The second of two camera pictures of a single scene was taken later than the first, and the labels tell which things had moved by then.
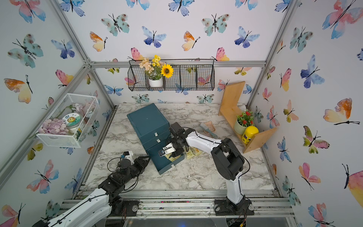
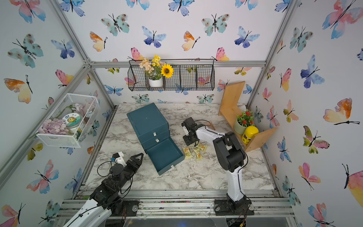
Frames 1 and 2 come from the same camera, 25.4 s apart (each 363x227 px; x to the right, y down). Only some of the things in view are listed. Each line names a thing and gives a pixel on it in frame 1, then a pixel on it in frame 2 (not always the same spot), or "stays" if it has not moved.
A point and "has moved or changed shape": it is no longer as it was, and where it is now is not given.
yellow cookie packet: [171, 159] has moved or changed shape
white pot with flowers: [156, 70] stays
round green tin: [72, 120] stays
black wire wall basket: [188, 75] stays
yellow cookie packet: [196, 151] has moved or changed shape
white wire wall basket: [68, 124] stays
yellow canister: [248, 134] stays
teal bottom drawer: [160, 163] stays
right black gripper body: [176, 145] to [187, 139]
